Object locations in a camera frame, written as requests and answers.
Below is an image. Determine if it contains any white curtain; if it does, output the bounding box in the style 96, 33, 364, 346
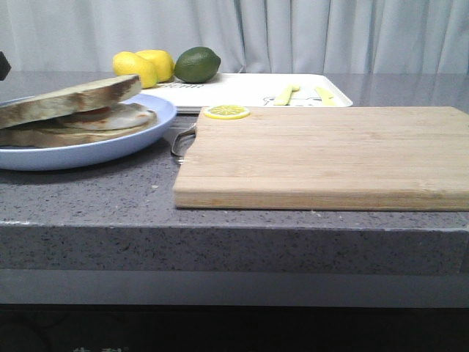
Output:
1, 1, 468, 74

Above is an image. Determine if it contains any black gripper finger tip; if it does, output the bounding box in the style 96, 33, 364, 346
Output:
0, 51, 11, 81

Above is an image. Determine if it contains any yellow plastic knife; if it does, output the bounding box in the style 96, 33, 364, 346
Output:
314, 87, 336, 106

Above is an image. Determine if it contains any wooden cutting board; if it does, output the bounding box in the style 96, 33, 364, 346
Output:
173, 106, 468, 211

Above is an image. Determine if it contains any rear yellow lemon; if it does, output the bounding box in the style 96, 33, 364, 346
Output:
136, 49, 175, 83

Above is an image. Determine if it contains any yellow plastic fork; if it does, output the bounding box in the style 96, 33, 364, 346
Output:
273, 84, 300, 106

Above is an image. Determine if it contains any lemon slice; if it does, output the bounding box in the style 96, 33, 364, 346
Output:
202, 105, 251, 120

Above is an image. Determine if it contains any white bear tray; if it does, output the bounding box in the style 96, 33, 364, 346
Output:
141, 73, 352, 114

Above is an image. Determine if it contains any metal board handle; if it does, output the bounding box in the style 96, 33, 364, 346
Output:
171, 123, 196, 158

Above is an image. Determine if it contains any fried egg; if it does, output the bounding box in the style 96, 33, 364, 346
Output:
55, 103, 158, 131

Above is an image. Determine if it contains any bread slice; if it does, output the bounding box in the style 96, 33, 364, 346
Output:
1, 74, 142, 128
1, 121, 157, 148

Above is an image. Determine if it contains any light blue plate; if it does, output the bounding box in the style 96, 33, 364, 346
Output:
1, 94, 177, 171

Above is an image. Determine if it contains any yellow lemon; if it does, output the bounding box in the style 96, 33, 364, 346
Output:
112, 51, 158, 89
136, 49, 175, 83

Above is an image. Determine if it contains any front yellow lemon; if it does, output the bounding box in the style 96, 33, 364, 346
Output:
112, 51, 158, 89

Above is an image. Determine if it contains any green lime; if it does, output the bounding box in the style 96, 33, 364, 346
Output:
174, 46, 221, 84

